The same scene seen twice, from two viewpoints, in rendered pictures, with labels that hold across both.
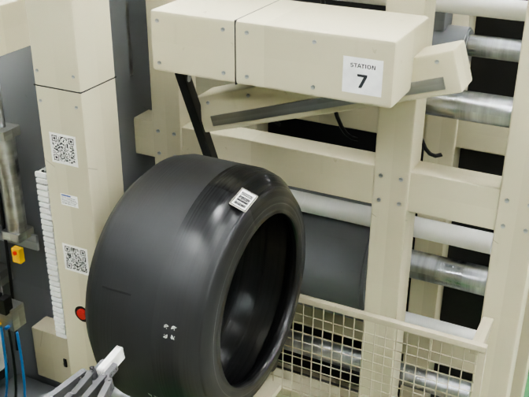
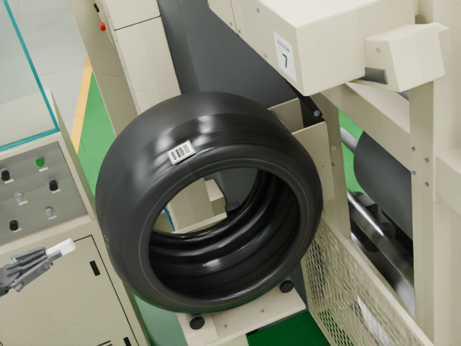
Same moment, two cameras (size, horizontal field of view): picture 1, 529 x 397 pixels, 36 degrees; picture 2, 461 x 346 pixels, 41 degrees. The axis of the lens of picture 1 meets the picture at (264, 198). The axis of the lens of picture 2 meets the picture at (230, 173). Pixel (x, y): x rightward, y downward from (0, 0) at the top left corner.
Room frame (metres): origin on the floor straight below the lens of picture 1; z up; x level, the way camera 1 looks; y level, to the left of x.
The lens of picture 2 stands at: (0.87, -0.98, 2.23)
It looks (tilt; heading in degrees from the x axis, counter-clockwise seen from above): 35 degrees down; 52
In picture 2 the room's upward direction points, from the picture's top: 13 degrees counter-clockwise
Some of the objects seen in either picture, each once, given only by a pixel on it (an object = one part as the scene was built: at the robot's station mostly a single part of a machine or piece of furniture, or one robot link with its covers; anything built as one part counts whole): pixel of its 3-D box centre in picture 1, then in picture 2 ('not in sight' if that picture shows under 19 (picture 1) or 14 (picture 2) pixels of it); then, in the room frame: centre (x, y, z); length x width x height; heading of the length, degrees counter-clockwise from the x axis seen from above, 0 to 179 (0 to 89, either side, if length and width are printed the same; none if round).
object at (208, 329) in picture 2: not in sight; (185, 298); (1.56, 0.25, 0.83); 0.36 x 0.09 x 0.06; 64
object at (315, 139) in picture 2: not in sight; (298, 154); (2.12, 0.22, 1.05); 0.20 x 0.15 x 0.30; 64
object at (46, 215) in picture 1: (58, 255); not in sight; (1.79, 0.52, 1.19); 0.05 x 0.04 x 0.48; 154
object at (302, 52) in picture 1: (286, 43); (292, 0); (1.89, -0.05, 1.71); 0.61 x 0.25 x 0.15; 64
